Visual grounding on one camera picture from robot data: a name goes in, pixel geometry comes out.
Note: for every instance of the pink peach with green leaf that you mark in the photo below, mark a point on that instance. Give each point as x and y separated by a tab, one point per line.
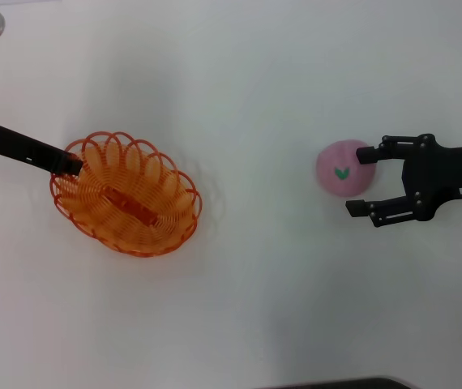
336	184

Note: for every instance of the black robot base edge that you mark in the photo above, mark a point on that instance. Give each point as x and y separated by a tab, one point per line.
336	384

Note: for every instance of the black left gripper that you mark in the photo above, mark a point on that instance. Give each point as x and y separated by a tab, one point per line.
16	146

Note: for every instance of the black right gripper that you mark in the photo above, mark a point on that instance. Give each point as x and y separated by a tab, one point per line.
446	172

